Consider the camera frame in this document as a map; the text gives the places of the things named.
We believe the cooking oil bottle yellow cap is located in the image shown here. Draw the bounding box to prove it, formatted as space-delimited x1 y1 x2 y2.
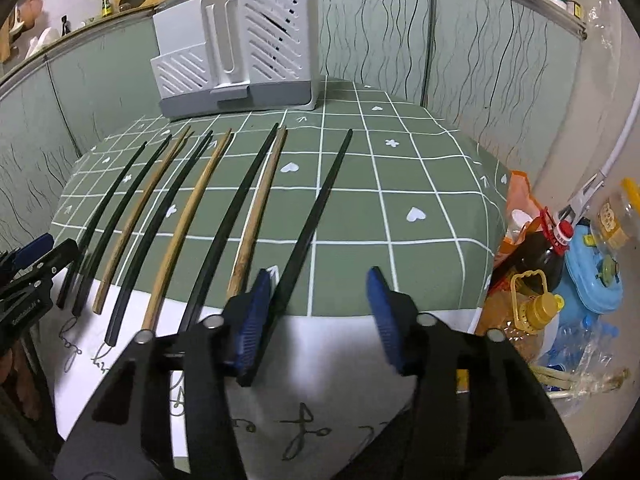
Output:
475 269 566 361

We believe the person's left hand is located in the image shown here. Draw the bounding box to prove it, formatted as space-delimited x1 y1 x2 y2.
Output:
0 345 44 421

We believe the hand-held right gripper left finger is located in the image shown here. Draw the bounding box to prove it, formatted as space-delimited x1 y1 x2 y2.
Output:
52 269 273 480

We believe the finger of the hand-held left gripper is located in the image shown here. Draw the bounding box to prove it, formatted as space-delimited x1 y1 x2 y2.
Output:
7 232 55 273
26 238 81 284

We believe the clear bag of wooden sticks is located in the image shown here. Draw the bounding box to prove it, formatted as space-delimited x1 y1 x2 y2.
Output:
530 362 631 402

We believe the blue plastic toy container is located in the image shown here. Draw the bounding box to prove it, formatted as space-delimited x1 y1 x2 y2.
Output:
552 225 626 316

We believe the clear jar yellow lid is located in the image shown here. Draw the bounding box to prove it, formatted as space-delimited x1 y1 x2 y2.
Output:
592 177 640 251

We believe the clear plastic water bottle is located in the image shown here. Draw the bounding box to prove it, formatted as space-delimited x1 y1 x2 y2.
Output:
542 312 621 366

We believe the dark sauce bottle red cap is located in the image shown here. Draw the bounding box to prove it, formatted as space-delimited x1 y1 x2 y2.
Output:
500 220 576 296

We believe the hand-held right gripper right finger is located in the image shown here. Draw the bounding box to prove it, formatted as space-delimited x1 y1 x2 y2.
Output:
345 266 584 480

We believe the wooden chopstick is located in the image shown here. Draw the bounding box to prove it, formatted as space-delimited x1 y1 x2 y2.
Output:
226 125 289 306
92 125 195 315
141 127 235 333

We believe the white plastic utensil holder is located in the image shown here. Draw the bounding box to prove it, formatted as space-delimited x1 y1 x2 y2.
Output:
150 0 321 121

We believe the green checked tablecloth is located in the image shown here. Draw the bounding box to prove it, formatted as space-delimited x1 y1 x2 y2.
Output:
47 76 513 480

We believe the white pipe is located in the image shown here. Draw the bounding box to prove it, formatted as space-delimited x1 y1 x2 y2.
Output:
595 105 640 186

